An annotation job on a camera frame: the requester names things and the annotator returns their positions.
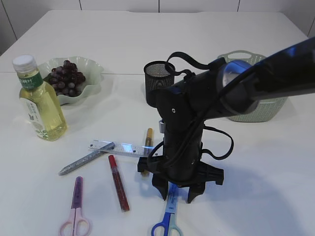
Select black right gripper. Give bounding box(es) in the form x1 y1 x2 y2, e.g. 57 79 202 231
137 142 224 204

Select blue capped scissors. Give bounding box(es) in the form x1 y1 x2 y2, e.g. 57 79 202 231
151 183 183 236

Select dark purple grape bunch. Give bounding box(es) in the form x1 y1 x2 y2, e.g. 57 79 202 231
44 60 86 97

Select yellow tea plastic bottle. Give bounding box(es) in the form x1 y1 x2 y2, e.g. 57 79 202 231
12 55 67 141

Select right black blue robot arm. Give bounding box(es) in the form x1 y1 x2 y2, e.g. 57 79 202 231
138 38 315 203

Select red glitter pen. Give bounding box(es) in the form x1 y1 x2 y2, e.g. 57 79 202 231
108 155 130 212

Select gold glitter pen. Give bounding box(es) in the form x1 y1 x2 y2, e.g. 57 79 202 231
140 127 155 177

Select clear plastic ruler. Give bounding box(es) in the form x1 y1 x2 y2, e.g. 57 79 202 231
89 140 154 157

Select silver glitter pen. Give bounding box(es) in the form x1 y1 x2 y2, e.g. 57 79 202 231
58 142 115 176

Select black mesh pen holder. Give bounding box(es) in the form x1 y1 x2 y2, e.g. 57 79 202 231
144 60 175 108

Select green plastic woven basket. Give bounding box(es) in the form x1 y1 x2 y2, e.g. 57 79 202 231
218 50 287 123

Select green wavy glass plate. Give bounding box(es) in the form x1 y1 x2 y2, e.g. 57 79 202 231
38 56 104 105

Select pink purple capped scissors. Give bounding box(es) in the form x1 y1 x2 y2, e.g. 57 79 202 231
59 177 91 236

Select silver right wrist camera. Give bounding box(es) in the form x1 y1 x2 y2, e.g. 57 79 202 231
158 119 165 134

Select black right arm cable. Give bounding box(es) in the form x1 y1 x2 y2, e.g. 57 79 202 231
146 36 315 177

